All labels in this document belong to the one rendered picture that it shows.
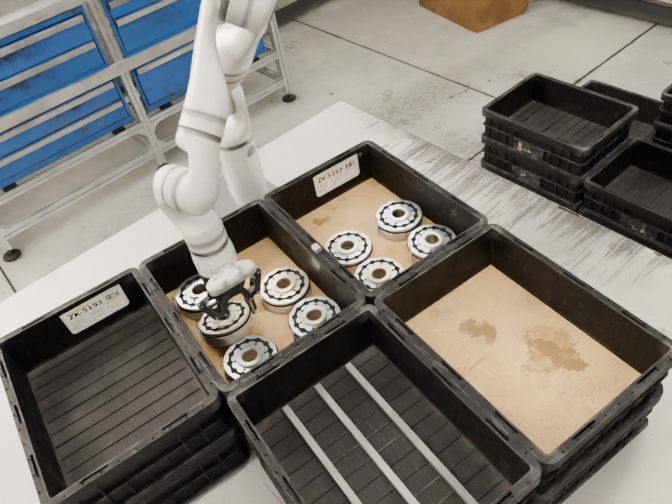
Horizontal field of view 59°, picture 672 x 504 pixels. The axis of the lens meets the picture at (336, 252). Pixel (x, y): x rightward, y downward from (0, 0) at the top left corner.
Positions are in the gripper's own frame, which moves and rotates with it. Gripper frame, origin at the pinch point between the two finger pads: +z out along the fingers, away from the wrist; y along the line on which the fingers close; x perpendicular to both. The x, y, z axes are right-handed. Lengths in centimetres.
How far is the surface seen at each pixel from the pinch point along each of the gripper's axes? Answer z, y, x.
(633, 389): -5, -37, 59
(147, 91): 44, -39, -193
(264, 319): 4.1, -3.7, 1.5
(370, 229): 4.5, -35.1, -4.5
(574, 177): 40, -115, -11
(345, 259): 1.5, -24.2, 1.7
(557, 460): -5, -20, 59
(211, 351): 3.9, 8.3, 1.3
